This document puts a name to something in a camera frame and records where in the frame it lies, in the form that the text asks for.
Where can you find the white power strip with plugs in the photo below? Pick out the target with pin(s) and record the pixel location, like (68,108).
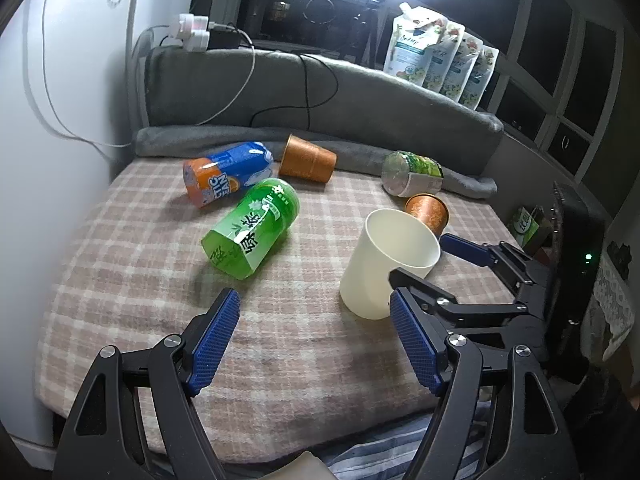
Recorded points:
(190,32)

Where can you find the green drink can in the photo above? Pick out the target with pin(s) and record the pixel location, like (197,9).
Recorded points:
(252,227)

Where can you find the large orange paper cup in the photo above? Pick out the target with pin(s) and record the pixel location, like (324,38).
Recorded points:
(307,158)

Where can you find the grey blanket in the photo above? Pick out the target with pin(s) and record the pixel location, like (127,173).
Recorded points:
(225,90)

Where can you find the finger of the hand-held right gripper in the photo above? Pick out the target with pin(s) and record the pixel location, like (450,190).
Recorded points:
(465,250)
(425,290)

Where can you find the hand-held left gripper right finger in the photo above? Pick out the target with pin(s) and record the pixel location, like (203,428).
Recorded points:
(414,342)

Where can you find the small green box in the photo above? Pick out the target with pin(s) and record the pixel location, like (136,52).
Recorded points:
(525,227)

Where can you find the white cabinet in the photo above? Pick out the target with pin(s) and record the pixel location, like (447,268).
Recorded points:
(60,160)

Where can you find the black power adapter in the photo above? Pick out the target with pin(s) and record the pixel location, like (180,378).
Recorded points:
(227,39)

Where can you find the white floral refill pouch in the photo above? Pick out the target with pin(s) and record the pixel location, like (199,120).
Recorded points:
(470,72)
(486,80)
(412,45)
(450,60)

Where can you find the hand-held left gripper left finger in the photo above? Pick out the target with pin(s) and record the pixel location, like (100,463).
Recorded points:
(216,338)

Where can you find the small orange paper cup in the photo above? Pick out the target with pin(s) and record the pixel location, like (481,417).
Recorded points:
(427,212)

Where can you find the cream white cup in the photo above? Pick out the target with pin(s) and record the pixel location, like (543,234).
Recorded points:
(380,260)

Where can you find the orange and blue drink can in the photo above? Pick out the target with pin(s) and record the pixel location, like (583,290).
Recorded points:
(225,172)

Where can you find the clear bottle with green label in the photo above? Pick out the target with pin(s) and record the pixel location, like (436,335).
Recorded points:
(412,174)

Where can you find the white lace cloth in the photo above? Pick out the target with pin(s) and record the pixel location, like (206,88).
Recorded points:
(612,305)

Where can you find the black tripod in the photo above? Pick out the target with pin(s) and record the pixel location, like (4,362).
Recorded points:
(365,25)

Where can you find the striped cloth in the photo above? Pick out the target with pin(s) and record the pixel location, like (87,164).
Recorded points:
(380,452)

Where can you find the white flat object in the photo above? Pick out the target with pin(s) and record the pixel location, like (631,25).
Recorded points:
(300,467)

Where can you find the beige plaid blanket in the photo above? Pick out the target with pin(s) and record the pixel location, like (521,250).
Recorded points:
(140,240)

